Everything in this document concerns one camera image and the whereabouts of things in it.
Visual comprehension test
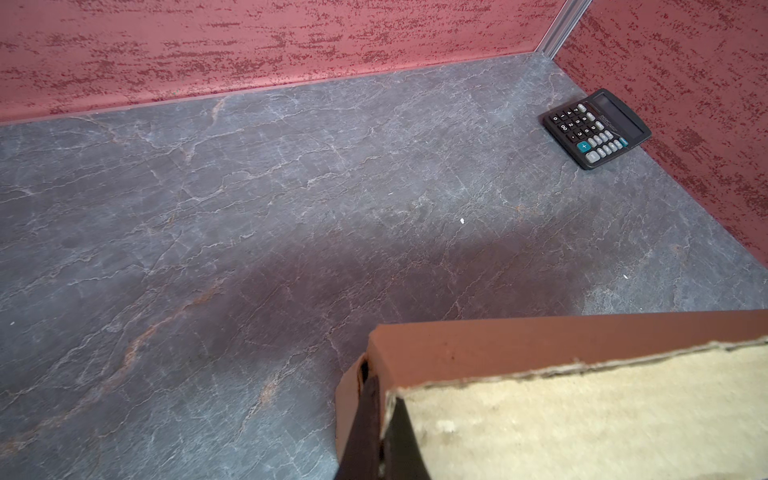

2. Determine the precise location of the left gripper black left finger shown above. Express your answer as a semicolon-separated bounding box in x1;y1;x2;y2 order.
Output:
335;376;381;479

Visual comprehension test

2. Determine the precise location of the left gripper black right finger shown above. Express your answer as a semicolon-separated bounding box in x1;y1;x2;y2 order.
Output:
382;398;431;480

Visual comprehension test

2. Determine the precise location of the brown cardboard box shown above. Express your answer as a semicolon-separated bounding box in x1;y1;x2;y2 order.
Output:
335;310;767;479

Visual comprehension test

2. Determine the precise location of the black desk calculator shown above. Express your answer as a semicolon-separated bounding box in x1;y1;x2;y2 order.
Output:
540;89;652;170

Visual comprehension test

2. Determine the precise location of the right aluminium corner post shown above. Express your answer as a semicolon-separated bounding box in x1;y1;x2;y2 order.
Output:
536;0;592;60

